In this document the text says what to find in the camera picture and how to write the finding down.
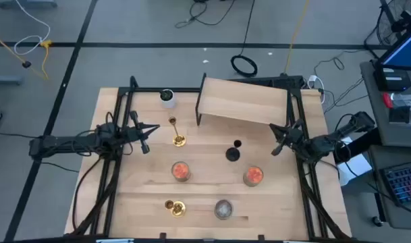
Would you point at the wooden shelf with black legs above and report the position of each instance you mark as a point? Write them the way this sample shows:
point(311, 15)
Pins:
point(242, 101)

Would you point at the black box device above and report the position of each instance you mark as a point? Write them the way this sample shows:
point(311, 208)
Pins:
point(392, 79)

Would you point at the white pot with plant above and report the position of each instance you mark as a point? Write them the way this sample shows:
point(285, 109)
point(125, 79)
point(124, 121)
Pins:
point(167, 98)

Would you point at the white power adapter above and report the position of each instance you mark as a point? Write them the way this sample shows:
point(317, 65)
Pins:
point(314, 81)

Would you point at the tall gold candlestick holder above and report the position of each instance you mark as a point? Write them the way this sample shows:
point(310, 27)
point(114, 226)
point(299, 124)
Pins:
point(179, 140)

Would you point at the grey side desk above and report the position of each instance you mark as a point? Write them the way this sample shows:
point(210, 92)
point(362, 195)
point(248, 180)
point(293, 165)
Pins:
point(377, 128)

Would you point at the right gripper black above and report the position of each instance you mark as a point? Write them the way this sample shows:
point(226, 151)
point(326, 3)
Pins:
point(293, 136)

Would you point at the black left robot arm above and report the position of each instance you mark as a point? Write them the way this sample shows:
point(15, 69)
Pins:
point(56, 143)

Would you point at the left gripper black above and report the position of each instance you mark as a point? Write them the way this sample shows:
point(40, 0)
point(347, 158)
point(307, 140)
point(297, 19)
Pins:
point(132, 133)

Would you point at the computer monitor with blue screen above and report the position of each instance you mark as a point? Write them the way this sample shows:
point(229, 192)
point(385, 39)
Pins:
point(406, 50)

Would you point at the large tin can floral label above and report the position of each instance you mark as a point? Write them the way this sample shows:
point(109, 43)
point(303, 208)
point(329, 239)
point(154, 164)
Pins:
point(223, 209)

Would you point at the white paper sheet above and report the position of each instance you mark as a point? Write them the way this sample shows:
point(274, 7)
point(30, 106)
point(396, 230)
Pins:
point(355, 165)

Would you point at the black candlestick holder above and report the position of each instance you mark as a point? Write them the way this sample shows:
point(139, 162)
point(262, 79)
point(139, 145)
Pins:
point(232, 154)

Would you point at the black aluminium table frame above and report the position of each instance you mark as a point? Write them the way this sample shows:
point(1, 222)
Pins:
point(148, 89)

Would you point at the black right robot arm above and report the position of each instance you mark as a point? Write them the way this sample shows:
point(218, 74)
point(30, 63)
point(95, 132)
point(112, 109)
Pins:
point(326, 141)

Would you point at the orange candle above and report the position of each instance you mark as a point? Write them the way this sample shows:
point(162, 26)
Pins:
point(254, 175)
point(181, 170)

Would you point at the short gold candlestick holder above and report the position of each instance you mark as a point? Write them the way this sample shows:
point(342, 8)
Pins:
point(178, 209)

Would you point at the small black square box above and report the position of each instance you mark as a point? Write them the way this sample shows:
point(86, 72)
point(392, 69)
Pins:
point(399, 114)

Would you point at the backlit computer keyboard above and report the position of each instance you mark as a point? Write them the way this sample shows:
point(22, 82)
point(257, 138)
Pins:
point(406, 184)

